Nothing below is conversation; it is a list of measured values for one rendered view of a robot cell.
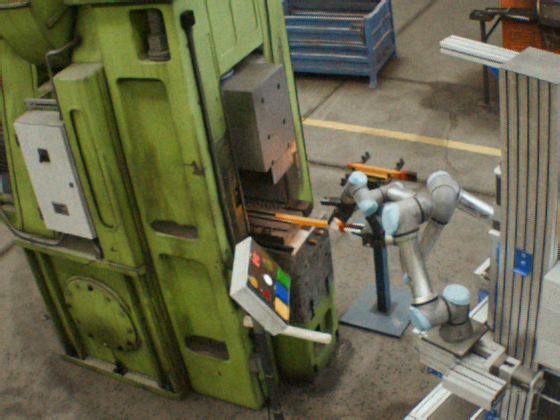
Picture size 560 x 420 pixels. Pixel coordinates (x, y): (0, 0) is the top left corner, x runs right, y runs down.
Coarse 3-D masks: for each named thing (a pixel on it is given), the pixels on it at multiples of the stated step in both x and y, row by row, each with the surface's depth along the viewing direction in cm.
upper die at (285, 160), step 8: (288, 152) 365; (280, 160) 359; (288, 160) 366; (272, 168) 353; (280, 168) 360; (288, 168) 368; (240, 176) 364; (248, 176) 362; (256, 176) 359; (264, 176) 357; (272, 176) 355; (280, 176) 361
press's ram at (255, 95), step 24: (240, 72) 347; (264, 72) 343; (240, 96) 331; (264, 96) 337; (240, 120) 339; (264, 120) 340; (288, 120) 361; (240, 144) 346; (264, 144) 344; (288, 144) 365; (240, 168) 354; (264, 168) 348
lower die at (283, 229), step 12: (252, 216) 389; (264, 216) 386; (300, 216) 387; (252, 228) 383; (264, 228) 382; (276, 228) 379; (288, 228) 377; (300, 228) 388; (276, 240) 376; (288, 240) 378
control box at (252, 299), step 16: (240, 256) 331; (256, 256) 332; (240, 272) 321; (256, 272) 325; (272, 272) 338; (240, 288) 311; (256, 288) 317; (272, 288) 329; (288, 288) 343; (240, 304) 316; (256, 304) 315; (272, 304) 321; (288, 304) 334; (272, 320) 320
